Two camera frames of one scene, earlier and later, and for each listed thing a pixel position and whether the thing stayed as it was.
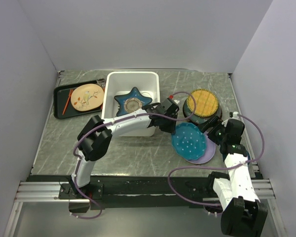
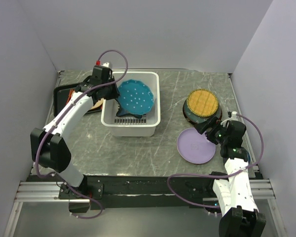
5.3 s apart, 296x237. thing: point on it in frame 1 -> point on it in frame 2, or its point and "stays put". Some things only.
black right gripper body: [218, 134] stays put
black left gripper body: [174, 116] -> [111, 91]
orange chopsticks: [68, 98] stays put
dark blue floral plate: [197, 119] stays put
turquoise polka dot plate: [188, 140] -> [135, 97]
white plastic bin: [120, 83] stays put
